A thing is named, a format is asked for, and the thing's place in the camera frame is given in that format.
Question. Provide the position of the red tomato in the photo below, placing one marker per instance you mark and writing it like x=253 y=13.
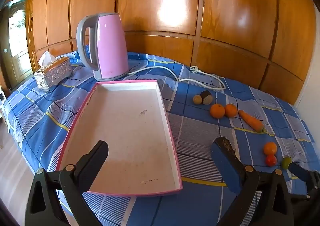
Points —
x=271 y=160

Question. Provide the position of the wooden wardrobe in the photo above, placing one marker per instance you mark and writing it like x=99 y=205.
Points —
x=225 y=15

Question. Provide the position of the pink and white tray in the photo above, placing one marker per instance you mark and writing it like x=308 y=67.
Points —
x=125 y=128

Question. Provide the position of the small brown kiwi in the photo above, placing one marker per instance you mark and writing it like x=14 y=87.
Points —
x=197 y=99

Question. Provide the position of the blue plaid bedsheet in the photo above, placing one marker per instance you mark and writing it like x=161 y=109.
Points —
x=175 y=211

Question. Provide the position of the small green fruit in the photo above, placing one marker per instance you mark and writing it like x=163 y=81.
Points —
x=286 y=162

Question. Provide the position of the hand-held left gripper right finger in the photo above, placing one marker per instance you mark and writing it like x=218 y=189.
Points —
x=225 y=166

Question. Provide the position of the pink electric kettle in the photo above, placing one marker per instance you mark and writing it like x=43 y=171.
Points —
x=110 y=45

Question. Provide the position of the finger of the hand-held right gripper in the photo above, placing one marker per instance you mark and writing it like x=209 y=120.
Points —
x=306 y=206
x=298 y=172

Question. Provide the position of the dark cut fruit half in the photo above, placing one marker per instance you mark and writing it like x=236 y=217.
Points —
x=206 y=97

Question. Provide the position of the carrot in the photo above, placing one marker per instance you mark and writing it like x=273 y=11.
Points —
x=251 y=121

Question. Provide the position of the silver embossed tissue box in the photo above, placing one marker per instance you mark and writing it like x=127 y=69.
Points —
x=53 y=73

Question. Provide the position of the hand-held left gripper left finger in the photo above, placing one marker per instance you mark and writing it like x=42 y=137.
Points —
x=96 y=156

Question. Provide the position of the white tissue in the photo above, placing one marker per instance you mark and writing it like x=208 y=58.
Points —
x=46 y=58

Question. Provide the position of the orange with stem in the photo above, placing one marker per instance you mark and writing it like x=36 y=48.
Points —
x=230 y=111

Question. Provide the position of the wooden door with glass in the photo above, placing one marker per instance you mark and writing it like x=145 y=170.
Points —
x=15 y=65

